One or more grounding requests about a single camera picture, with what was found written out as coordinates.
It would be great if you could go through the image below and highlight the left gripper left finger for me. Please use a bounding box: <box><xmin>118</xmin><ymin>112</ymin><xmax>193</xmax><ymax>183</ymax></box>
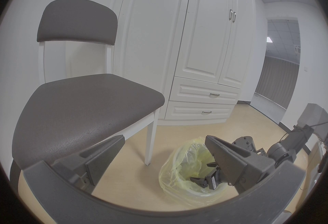
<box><xmin>51</xmin><ymin>135</ymin><xmax>125</xmax><ymax>195</ymax></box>

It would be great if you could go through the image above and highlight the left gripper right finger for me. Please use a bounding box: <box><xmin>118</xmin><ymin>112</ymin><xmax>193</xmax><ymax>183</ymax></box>
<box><xmin>204</xmin><ymin>135</ymin><xmax>276</xmax><ymax>194</ymax></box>

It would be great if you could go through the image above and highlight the yellow plastic bag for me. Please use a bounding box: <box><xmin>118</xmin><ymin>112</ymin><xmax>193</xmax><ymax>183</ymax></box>
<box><xmin>158</xmin><ymin>137</ymin><xmax>231</xmax><ymax>204</ymax></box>

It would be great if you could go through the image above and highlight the white trash bin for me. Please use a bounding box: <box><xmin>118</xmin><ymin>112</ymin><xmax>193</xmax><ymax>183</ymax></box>
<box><xmin>167</xmin><ymin>145</ymin><xmax>226</xmax><ymax>199</ymax></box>

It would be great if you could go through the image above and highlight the white chair dark grey seat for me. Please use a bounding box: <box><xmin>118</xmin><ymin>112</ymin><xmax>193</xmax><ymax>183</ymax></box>
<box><xmin>10</xmin><ymin>0</ymin><xmax>166</xmax><ymax>182</ymax></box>

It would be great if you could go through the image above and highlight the grey curtain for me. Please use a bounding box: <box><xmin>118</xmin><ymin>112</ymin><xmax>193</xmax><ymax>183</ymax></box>
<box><xmin>256</xmin><ymin>55</ymin><xmax>300</xmax><ymax>109</ymax></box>

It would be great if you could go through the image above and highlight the white wardrobe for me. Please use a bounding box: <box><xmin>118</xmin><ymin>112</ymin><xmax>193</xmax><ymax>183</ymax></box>
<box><xmin>77</xmin><ymin>0</ymin><xmax>257</xmax><ymax>126</ymax></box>

